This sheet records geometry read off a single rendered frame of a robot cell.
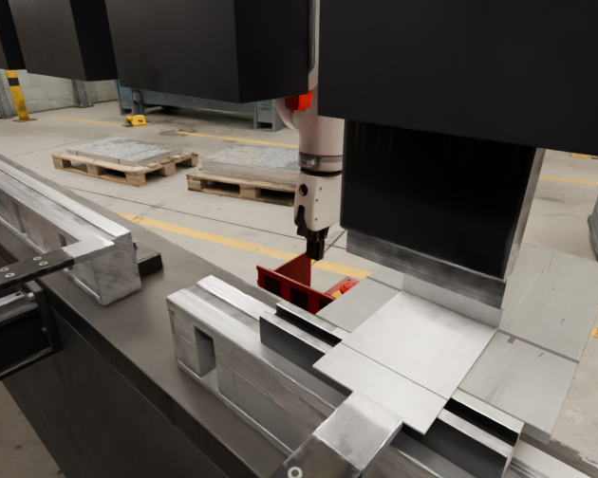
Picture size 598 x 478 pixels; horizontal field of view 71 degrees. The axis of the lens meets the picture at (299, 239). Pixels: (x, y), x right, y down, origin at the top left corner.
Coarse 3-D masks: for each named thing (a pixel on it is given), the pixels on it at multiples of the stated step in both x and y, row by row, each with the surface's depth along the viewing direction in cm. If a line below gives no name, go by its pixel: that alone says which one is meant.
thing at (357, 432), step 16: (352, 400) 26; (368, 400) 26; (336, 416) 25; (352, 416) 25; (368, 416) 25; (384, 416) 25; (400, 416) 25; (320, 432) 24; (336, 432) 24; (352, 432) 24; (368, 432) 24; (384, 432) 24; (304, 448) 23; (320, 448) 23; (336, 448) 23; (352, 448) 23; (368, 448) 23; (384, 448) 24; (288, 464) 22; (304, 464) 22; (320, 464) 22; (336, 464) 22; (352, 464) 22; (368, 464) 22
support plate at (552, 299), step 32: (544, 256) 44; (576, 256) 44; (352, 288) 39; (384, 288) 39; (512, 288) 39; (544, 288) 39; (576, 288) 39; (352, 320) 34; (512, 320) 34; (544, 320) 34; (576, 320) 34; (512, 352) 31; (544, 352) 31; (576, 352) 31; (480, 384) 28; (512, 384) 28; (544, 384) 28; (544, 416) 26
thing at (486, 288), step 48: (384, 144) 22; (432, 144) 21; (480, 144) 19; (384, 192) 23; (432, 192) 22; (480, 192) 20; (528, 192) 19; (384, 240) 24; (432, 240) 22; (480, 240) 21; (480, 288) 22
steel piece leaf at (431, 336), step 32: (416, 288) 37; (384, 320) 34; (416, 320) 34; (448, 320) 34; (480, 320) 34; (384, 352) 31; (416, 352) 31; (448, 352) 31; (480, 352) 31; (448, 384) 28
